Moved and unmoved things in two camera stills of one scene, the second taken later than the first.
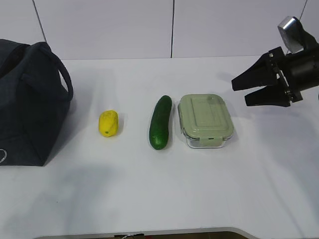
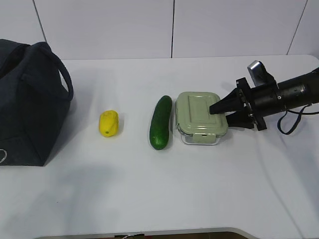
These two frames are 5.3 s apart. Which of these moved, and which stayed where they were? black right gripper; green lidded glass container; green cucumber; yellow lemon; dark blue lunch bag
Moved: black right gripper; green lidded glass container
Stayed: yellow lemon; dark blue lunch bag; green cucumber
